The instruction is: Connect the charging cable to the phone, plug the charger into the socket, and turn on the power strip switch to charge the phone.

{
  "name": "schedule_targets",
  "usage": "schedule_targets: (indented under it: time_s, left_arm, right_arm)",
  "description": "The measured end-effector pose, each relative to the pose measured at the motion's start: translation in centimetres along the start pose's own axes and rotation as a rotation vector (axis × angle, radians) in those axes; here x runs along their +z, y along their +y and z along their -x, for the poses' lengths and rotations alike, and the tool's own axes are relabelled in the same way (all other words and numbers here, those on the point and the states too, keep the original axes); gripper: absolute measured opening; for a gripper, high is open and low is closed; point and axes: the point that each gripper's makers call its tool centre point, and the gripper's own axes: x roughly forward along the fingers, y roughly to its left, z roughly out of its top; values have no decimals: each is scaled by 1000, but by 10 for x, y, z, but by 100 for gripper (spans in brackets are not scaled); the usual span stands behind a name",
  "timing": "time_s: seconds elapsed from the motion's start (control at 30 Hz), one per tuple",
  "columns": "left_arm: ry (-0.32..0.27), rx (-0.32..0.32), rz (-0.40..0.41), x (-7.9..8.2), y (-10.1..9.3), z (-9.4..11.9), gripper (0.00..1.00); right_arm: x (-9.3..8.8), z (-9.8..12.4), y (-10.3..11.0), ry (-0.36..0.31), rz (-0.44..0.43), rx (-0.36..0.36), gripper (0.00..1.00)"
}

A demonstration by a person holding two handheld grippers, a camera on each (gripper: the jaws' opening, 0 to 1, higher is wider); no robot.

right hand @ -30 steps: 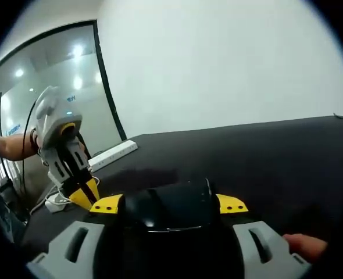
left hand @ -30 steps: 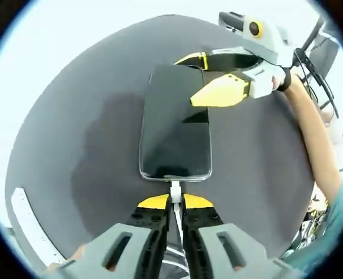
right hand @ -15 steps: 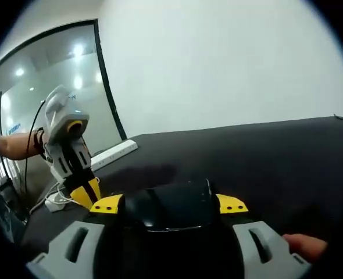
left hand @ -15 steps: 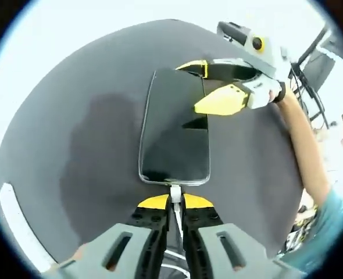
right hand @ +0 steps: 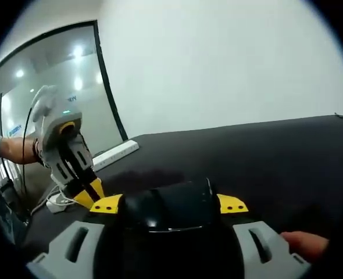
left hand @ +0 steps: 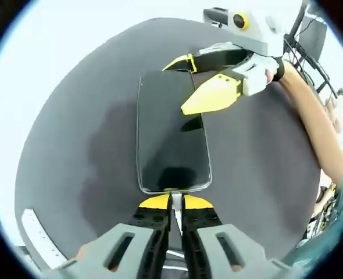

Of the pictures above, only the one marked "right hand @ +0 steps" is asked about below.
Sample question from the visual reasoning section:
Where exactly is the black framed glass partition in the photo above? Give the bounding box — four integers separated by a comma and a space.
0, 19, 129, 152

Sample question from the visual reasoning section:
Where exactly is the person's right hand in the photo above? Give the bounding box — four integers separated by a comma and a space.
282, 231, 331, 255

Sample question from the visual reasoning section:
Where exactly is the black table cover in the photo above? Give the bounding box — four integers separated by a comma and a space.
22, 115, 343, 262

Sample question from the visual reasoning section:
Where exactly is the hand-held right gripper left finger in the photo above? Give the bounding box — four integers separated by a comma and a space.
26, 194, 126, 279

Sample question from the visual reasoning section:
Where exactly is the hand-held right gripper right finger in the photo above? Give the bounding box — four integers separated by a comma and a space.
216, 194, 312, 279

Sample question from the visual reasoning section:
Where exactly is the black cable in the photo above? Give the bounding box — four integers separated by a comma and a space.
20, 106, 35, 194

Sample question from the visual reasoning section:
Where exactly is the dark wrist bracelet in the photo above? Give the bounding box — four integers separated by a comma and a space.
32, 137, 42, 161

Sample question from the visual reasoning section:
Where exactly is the white charger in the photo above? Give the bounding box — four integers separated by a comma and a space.
45, 193, 70, 214

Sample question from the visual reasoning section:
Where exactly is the white power strip cable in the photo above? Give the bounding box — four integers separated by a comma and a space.
28, 185, 60, 217

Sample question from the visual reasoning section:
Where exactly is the white charging cable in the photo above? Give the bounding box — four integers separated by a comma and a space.
59, 185, 82, 204

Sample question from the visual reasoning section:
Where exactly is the black phone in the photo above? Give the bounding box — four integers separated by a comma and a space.
121, 177, 220, 233

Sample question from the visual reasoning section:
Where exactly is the white power strip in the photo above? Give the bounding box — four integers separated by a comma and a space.
91, 139, 140, 173

